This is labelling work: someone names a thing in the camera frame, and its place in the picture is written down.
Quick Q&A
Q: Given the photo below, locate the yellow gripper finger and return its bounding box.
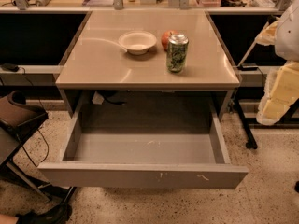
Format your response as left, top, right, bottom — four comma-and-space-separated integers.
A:
256, 61, 299, 126
255, 21, 278, 46

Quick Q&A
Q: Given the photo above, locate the green soda can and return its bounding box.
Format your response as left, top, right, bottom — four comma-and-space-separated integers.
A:
166, 33, 189, 73

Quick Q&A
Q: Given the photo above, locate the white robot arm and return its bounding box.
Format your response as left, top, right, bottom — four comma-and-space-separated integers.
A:
255, 0, 299, 126

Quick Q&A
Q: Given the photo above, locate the grey open top drawer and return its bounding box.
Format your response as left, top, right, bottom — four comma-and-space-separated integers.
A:
39, 91, 248, 189

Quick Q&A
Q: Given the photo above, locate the grey drawer cabinet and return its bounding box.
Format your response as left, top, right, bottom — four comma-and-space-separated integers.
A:
56, 9, 240, 112

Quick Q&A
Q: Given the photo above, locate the black power adapter right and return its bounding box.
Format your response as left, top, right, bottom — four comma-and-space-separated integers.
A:
238, 63, 258, 71

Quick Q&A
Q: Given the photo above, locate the black power adapter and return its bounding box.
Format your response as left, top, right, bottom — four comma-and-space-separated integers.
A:
238, 63, 258, 71
0, 63, 19, 72

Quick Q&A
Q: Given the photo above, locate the black stand leg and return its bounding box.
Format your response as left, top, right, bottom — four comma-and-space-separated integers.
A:
234, 99, 258, 149

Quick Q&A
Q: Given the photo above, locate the red apple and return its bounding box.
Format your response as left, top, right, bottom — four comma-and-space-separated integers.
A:
161, 30, 177, 50

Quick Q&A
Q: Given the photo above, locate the white paper bowl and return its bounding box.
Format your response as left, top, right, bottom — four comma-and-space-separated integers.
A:
119, 31, 157, 55

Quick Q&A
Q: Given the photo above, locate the black power adapter left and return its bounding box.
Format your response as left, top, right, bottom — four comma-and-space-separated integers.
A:
0, 63, 19, 72

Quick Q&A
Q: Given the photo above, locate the brown padded chair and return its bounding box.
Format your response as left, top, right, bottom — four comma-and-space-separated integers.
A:
0, 91, 76, 203

